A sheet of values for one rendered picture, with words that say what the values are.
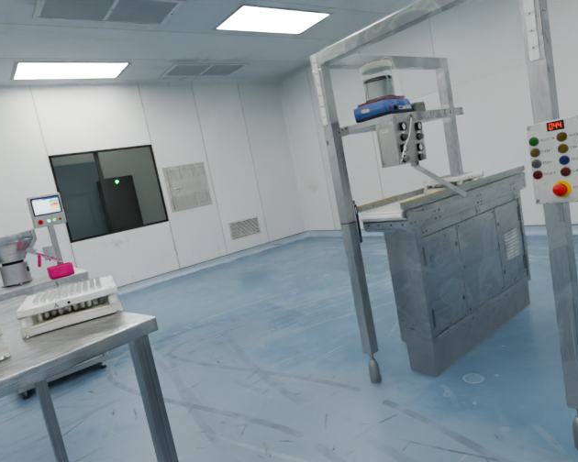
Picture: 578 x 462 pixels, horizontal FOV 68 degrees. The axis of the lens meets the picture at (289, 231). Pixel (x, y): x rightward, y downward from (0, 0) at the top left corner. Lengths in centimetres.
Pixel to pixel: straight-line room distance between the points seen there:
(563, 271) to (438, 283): 82
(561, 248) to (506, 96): 400
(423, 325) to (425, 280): 24
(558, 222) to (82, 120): 590
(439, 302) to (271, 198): 558
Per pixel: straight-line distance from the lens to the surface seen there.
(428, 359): 247
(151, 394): 119
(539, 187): 163
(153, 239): 667
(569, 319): 179
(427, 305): 232
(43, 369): 105
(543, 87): 167
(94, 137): 659
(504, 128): 560
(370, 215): 220
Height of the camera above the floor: 116
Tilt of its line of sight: 7 degrees down
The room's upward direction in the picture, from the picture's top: 11 degrees counter-clockwise
